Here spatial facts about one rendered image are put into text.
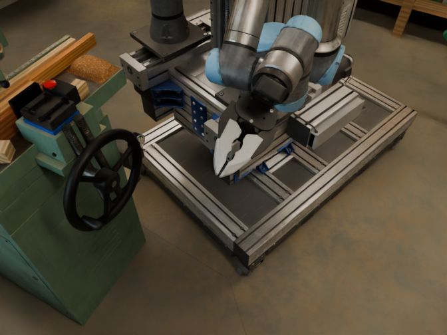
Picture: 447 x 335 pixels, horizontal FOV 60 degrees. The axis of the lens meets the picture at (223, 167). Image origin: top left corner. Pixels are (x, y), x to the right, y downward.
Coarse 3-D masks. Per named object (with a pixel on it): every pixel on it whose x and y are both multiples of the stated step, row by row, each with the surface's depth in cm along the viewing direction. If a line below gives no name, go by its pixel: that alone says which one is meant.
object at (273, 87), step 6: (264, 78) 56; (270, 78) 56; (276, 78) 58; (258, 84) 56; (264, 84) 56; (270, 84) 56; (276, 84) 56; (282, 84) 57; (252, 90) 62; (258, 90) 56; (264, 90) 56; (270, 90) 56; (276, 90) 56; (282, 90) 56; (288, 90) 57; (264, 96) 57; (270, 96) 56; (276, 96) 56; (282, 96) 56; (270, 102) 59; (276, 102) 57
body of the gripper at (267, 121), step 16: (256, 80) 69; (288, 80) 66; (240, 96) 64; (256, 96) 63; (288, 96) 68; (240, 112) 62; (256, 112) 62; (272, 112) 63; (240, 128) 65; (256, 128) 62
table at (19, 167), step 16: (112, 64) 122; (64, 80) 117; (112, 80) 119; (96, 96) 115; (16, 144) 100; (32, 144) 100; (16, 160) 97; (32, 160) 101; (48, 160) 100; (0, 176) 94; (16, 176) 98; (64, 176) 100; (0, 192) 96
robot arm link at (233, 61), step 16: (240, 0) 79; (256, 0) 79; (240, 16) 80; (256, 16) 80; (240, 32) 80; (256, 32) 81; (224, 48) 82; (240, 48) 80; (256, 48) 83; (208, 64) 82; (224, 64) 81; (240, 64) 81; (256, 64) 80; (224, 80) 83; (240, 80) 81
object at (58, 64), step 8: (80, 40) 124; (88, 40) 125; (72, 48) 121; (80, 48) 123; (88, 48) 126; (56, 56) 118; (64, 56) 118; (72, 56) 121; (48, 64) 115; (56, 64) 117; (64, 64) 120; (40, 72) 113; (48, 72) 115; (56, 72) 118; (24, 80) 110; (32, 80) 111; (0, 96) 106
